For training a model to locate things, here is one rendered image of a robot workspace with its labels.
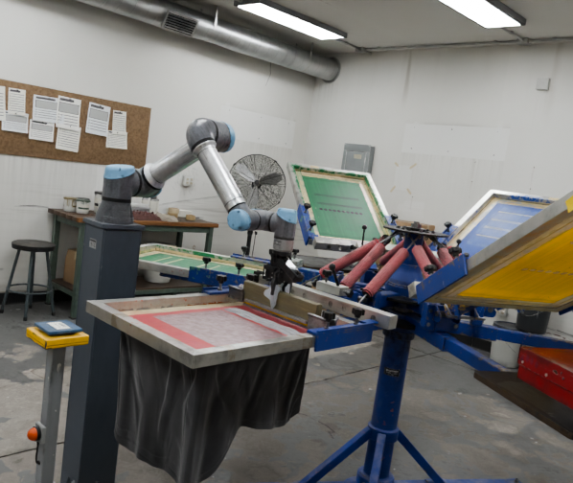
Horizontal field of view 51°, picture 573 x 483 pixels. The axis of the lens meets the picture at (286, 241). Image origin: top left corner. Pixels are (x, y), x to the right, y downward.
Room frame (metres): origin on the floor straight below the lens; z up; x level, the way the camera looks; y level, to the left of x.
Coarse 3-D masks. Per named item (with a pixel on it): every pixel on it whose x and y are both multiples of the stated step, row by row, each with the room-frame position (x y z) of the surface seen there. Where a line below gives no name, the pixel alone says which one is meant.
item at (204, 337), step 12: (240, 324) 2.01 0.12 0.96; (252, 324) 2.03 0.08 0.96; (288, 324) 2.10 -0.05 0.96; (180, 336) 1.78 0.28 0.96; (192, 336) 1.79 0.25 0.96; (204, 336) 1.81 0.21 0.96; (216, 336) 1.83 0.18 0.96; (228, 336) 1.84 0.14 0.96; (240, 336) 1.86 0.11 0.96; (252, 336) 1.88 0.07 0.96; (264, 336) 1.90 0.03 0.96; (276, 336) 1.92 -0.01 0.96
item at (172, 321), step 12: (168, 312) 2.03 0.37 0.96; (180, 312) 2.06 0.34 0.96; (192, 312) 2.08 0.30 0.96; (204, 312) 2.10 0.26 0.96; (216, 312) 2.12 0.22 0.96; (228, 312) 2.15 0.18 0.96; (252, 312) 2.20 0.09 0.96; (156, 324) 1.87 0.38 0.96; (168, 324) 1.89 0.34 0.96; (180, 324) 1.91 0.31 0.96; (192, 324) 1.93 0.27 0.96; (204, 324) 1.95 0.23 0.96; (216, 324) 1.97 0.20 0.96; (228, 324) 1.99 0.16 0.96
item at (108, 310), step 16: (96, 304) 1.89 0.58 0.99; (112, 304) 1.94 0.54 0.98; (128, 304) 1.99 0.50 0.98; (144, 304) 2.03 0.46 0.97; (160, 304) 2.08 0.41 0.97; (176, 304) 2.13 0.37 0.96; (192, 304) 2.18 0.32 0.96; (112, 320) 1.80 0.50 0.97; (128, 320) 1.75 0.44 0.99; (144, 336) 1.68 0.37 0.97; (160, 336) 1.63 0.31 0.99; (288, 336) 1.82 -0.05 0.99; (304, 336) 1.84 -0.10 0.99; (176, 352) 1.57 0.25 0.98; (192, 352) 1.54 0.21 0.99; (208, 352) 1.56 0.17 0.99; (224, 352) 1.59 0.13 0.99; (240, 352) 1.63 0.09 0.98; (256, 352) 1.68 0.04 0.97; (272, 352) 1.73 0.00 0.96; (192, 368) 1.52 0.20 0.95
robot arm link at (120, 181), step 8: (112, 168) 2.36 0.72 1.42; (120, 168) 2.36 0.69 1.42; (128, 168) 2.38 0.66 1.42; (104, 176) 2.37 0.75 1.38; (112, 176) 2.35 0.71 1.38; (120, 176) 2.35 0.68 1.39; (128, 176) 2.38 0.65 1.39; (136, 176) 2.43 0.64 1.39; (104, 184) 2.37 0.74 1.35; (112, 184) 2.35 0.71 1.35; (120, 184) 2.36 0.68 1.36; (128, 184) 2.38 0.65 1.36; (136, 184) 2.42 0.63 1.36; (104, 192) 2.36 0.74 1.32; (112, 192) 2.35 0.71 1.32; (120, 192) 2.36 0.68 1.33; (128, 192) 2.39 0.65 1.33; (136, 192) 2.44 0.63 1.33
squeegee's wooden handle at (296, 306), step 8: (248, 280) 2.28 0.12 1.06; (248, 288) 2.25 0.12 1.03; (256, 288) 2.22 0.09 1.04; (264, 288) 2.19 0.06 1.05; (248, 296) 2.25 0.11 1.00; (256, 296) 2.22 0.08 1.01; (264, 296) 2.19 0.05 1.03; (280, 296) 2.13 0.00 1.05; (288, 296) 2.11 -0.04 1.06; (296, 296) 2.10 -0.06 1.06; (264, 304) 2.19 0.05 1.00; (280, 304) 2.13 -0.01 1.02; (288, 304) 2.10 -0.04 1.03; (296, 304) 2.08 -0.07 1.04; (304, 304) 2.05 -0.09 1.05; (312, 304) 2.03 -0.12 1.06; (320, 304) 2.03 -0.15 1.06; (288, 312) 2.10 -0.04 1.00; (296, 312) 2.07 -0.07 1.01; (304, 312) 2.05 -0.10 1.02; (312, 312) 2.02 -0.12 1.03; (320, 312) 2.03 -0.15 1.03
